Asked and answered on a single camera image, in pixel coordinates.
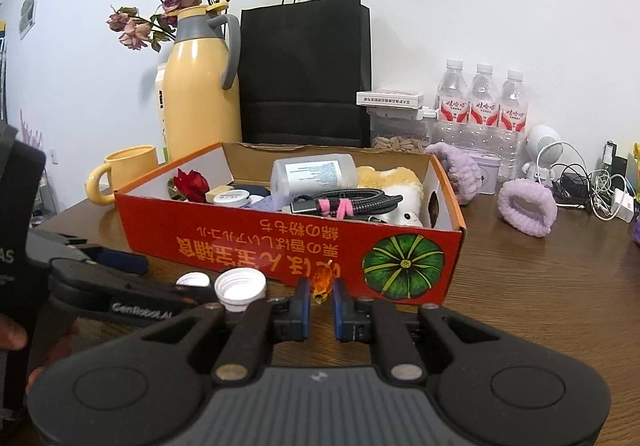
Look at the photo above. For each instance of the flat white printed box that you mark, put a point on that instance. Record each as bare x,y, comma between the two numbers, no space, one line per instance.
390,97

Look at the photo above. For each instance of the yellow thermos jug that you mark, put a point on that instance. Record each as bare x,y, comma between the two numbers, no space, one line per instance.
200,90

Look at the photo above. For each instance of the small orange trinket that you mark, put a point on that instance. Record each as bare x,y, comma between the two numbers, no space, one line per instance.
321,285

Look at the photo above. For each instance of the beige soap bar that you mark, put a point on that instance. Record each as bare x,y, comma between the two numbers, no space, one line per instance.
219,191

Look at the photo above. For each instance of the white milk carton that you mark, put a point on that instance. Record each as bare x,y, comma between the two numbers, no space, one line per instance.
161,115

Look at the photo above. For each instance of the large white bottle cap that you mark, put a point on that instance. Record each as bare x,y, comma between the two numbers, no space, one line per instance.
240,286

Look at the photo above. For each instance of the purple fluffy headband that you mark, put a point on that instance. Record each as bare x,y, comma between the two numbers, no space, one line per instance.
457,165
510,216

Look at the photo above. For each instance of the small white bottle cap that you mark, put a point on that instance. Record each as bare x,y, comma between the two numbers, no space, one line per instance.
192,281

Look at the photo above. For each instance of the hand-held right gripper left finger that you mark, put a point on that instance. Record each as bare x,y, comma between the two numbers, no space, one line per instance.
303,311

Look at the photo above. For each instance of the navy blue zip case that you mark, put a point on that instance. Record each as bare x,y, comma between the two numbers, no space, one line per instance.
257,191

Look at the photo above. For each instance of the person's left hand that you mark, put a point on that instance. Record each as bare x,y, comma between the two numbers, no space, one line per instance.
12,332

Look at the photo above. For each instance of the clear plastic bottle white label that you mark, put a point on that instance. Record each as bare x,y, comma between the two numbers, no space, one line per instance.
315,175

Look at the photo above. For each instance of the white charger plug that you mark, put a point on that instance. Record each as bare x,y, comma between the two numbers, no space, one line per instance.
624,206

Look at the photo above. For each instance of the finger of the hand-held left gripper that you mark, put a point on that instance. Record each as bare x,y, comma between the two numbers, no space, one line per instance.
150,298
125,262

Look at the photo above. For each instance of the purple packet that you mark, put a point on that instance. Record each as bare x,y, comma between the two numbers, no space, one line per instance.
637,233

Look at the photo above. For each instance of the yellow and white plush toy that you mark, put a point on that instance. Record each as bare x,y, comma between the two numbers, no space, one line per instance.
395,186

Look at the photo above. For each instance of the black paper bag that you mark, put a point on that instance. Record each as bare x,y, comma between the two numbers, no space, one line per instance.
305,65

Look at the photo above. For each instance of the red cardboard box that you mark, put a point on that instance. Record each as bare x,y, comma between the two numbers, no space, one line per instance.
225,246

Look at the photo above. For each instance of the white robot figurine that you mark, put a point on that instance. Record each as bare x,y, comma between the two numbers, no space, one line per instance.
542,143

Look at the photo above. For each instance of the yellow mug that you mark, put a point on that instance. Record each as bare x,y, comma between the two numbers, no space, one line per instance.
132,170

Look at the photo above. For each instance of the purple cloth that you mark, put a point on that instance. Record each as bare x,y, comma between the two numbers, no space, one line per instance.
272,205

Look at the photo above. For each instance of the white round cream jar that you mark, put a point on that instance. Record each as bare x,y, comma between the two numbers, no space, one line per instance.
231,199

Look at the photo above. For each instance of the small black upright device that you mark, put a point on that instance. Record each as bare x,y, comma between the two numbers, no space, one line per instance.
612,155

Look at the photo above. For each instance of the clear sunflower seed container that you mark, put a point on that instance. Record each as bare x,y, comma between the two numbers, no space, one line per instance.
395,138

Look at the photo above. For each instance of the wall poster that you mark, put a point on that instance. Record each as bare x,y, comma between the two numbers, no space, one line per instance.
30,8

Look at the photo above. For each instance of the small grey tin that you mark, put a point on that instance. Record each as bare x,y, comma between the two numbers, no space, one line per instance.
487,173

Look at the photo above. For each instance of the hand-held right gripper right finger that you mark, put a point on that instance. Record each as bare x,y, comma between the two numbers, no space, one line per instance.
340,311

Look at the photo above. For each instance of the clear water bottle red label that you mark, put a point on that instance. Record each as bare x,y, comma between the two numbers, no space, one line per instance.
514,113
484,110
452,108

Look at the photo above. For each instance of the yellow green packet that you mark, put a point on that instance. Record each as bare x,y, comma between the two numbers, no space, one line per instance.
636,170

